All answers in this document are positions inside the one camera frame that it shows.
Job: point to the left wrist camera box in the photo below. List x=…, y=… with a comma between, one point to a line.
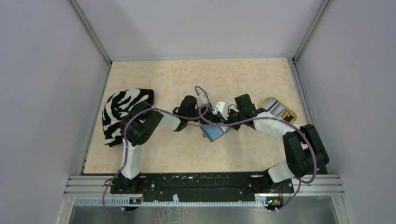
x=203, y=99

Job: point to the credit cards stack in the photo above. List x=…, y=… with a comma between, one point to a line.
x=278, y=109

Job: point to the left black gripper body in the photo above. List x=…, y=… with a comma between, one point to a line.
x=205, y=118

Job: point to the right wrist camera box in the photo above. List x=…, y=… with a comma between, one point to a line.
x=221, y=109

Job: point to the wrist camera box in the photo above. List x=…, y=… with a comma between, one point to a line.
x=203, y=99
x=221, y=109

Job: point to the cream oval card tray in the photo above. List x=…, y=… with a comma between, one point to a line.
x=278, y=112

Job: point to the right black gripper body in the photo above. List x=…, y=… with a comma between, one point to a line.
x=235, y=117

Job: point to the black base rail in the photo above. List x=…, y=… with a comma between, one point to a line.
x=201, y=187

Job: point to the blue card holder wallet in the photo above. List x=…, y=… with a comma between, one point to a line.
x=214, y=131

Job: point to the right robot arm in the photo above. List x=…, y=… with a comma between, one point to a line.
x=303, y=147

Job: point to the zebra striped cloth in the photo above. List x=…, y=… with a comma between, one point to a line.
x=119, y=106

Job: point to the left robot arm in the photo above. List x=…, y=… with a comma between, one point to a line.
x=138, y=126

